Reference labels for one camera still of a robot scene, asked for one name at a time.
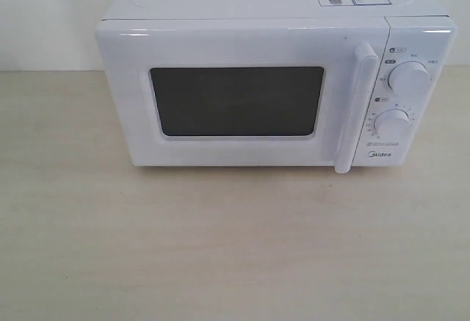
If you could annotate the white microwave door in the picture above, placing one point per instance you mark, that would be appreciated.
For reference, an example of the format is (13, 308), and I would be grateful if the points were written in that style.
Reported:
(242, 92)

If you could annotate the white Midea microwave oven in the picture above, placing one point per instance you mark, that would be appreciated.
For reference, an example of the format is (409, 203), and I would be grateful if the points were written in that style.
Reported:
(420, 30)

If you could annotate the lower white timer knob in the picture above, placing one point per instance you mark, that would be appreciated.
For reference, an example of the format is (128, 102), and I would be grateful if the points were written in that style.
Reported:
(392, 124)

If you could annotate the upper white power knob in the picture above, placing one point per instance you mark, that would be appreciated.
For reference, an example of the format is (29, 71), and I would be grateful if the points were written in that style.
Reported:
(409, 78)

